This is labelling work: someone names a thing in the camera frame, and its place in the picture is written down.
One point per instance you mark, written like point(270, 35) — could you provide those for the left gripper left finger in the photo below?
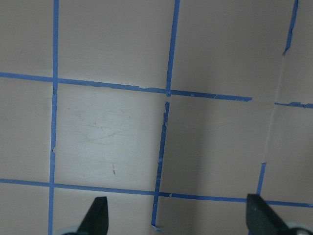
point(96, 220)

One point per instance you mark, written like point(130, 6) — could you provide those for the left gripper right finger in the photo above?
point(261, 219)

